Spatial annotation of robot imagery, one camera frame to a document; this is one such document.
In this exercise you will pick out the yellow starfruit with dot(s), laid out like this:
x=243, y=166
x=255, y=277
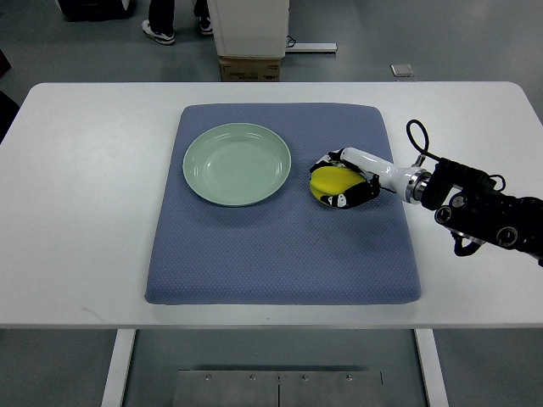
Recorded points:
x=329, y=185

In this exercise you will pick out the brown cardboard box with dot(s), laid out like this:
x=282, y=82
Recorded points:
x=249, y=70

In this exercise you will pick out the grey floor outlet cover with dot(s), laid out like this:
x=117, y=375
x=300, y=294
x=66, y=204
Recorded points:
x=402, y=70

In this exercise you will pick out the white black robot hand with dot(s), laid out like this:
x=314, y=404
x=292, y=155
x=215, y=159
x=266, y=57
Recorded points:
x=379, y=173

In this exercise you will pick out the light green plate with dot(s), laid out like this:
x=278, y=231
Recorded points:
x=237, y=164

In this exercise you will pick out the white table foot bar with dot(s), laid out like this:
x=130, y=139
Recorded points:
x=312, y=47

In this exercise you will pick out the white sneaker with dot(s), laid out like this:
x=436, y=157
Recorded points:
x=205, y=26
x=166, y=39

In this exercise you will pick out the white table leg right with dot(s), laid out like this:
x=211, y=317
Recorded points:
x=433, y=381

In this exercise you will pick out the blue grey cushion mat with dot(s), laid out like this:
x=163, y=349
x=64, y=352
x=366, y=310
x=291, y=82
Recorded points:
x=289, y=248

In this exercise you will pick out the black white wheeled device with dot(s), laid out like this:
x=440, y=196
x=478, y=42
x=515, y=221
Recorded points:
x=96, y=10

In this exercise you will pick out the white table leg left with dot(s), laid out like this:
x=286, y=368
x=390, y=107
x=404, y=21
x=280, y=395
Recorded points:
x=119, y=366

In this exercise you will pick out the white table leg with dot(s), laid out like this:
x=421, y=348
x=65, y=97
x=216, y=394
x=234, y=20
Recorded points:
x=433, y=381
x=119, y=366

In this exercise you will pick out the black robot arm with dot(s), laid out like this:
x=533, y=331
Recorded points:
x=466, y=202

